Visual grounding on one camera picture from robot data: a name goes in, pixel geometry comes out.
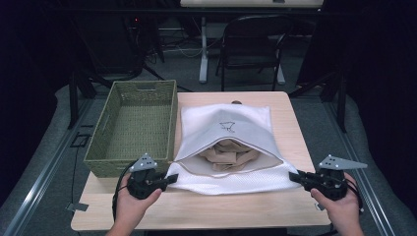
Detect black metal stand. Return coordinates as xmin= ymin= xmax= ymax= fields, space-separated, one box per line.
xmin=67 ymin=70 xmax=99 ymax=131
xmin=288 ymin=70 xmax=348 ymax=134

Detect long white desk leg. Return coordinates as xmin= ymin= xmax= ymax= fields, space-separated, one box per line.
xmin=199 ymin=17 xmax=209 ymax=85

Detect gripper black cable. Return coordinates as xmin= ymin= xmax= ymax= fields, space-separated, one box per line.
xmin=112 ymin=160 xmax=139 ymax=224
xmin=347 ymin=178 xmax=365 ymax=214

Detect green woven basket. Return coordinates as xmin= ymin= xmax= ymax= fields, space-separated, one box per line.
xmin=83 ymin=79 xmax=179 ymax=179

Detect person's right hand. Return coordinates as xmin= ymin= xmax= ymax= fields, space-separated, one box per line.
xmin=309 ymin=171 xmax=366 ymax=231

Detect beige garment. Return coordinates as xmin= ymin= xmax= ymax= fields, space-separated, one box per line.
xmin=198 ymin=139 xmax=260 ymax=172

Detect white mesh laundry bag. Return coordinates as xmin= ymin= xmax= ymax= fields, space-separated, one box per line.
xmin=165 ymin=102 xmax=303 ymax=197

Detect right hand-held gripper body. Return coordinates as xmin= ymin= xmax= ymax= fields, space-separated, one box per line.
xmin=307 ymin=153 xmax=369 ymax=202

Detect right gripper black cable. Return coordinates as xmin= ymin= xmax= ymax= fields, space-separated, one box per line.
xmin=347 ymin=178 xmax=365 ymax=214

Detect metal floor rail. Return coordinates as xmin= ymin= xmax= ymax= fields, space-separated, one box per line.
xmin=323 ymin=97 xmax=397 ymax=236
xmin=3 ymin=97 xmax=96 ymax=236

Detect short white desk leg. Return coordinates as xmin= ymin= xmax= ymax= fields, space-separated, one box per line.
xmin=275 ymin=63 xmax=286 ymax=87

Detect white floor cable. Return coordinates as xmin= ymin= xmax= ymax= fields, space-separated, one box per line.
xmin=161 ymin=45 xmax=203 ymax=59

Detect person's left hand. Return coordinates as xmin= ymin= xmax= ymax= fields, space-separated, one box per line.
xmin=113 ymin=183 xmax=163 ymax=230

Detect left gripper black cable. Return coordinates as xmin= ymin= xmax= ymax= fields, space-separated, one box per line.
xmin=112 ymin=160 xmax=139 ymax=224

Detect floor socket cover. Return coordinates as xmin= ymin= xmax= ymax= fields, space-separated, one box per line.
xmin=69 ymin=132 xmax=92 ymax=148

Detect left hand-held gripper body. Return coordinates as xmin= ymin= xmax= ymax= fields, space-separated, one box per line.
xmin=126 ymin=152 xmax=160 ymax=201

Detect black folding chair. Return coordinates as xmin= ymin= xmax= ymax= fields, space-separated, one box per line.
xmin=214 ymin=14 xmax=294 ymax=92

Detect thin black floor cable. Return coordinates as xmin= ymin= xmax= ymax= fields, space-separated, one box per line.
xmin=71 ymin=146 xmax=80 ymax=206

